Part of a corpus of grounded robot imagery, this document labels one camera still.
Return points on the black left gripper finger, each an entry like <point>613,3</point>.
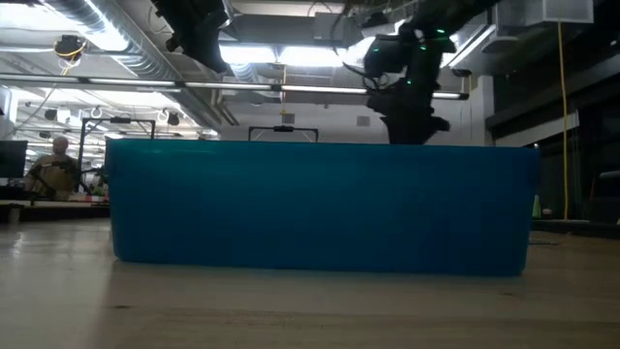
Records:
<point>213,53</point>

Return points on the long ceiling light bar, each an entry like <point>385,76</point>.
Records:
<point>121,82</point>

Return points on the teal plastic bin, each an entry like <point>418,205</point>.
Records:
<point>319,208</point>

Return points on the white ceiling box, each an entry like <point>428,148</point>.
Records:
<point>567,10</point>

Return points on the person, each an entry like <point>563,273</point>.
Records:
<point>53,174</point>

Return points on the background wooden table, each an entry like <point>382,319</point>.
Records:
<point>43,204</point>

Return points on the black monitor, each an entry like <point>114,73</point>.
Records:
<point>12,159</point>

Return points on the grey square wall vent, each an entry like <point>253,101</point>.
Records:
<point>288,118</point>
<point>363,120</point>

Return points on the silver ribbed ventilation duct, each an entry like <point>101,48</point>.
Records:
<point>140,48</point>

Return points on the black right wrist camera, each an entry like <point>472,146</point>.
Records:
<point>383,57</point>

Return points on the small black frame rig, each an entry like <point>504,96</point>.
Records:
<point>283,129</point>

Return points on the tall black frame rig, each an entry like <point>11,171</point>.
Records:
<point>83,140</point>

